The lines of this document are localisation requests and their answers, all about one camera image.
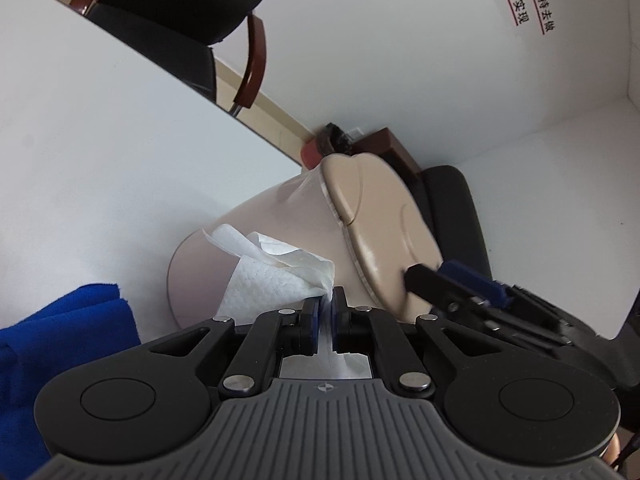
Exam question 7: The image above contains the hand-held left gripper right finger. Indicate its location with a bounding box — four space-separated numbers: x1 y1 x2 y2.
329 287 502 397

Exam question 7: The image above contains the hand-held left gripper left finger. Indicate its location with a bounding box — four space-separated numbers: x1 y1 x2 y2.
145 298 324 397

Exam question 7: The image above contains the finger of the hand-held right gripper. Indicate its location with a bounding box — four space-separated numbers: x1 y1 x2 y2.
438 259 517 310
404 263 482 320

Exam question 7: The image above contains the white paper towel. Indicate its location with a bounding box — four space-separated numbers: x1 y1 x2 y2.
202 224 372 379

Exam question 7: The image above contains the black leather sofa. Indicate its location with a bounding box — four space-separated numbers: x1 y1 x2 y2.
414 165 495 282

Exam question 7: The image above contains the brown wooden side table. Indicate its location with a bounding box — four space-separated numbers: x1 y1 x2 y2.
352 127 422 177

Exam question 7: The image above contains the red wastebasket with black bag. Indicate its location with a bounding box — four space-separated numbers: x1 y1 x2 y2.
301 122 357 169

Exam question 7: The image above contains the blue cloth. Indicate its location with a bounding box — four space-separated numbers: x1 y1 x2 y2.
0 283 142 457

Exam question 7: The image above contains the black leather office chair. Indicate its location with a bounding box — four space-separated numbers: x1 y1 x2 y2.
69 0 297 117

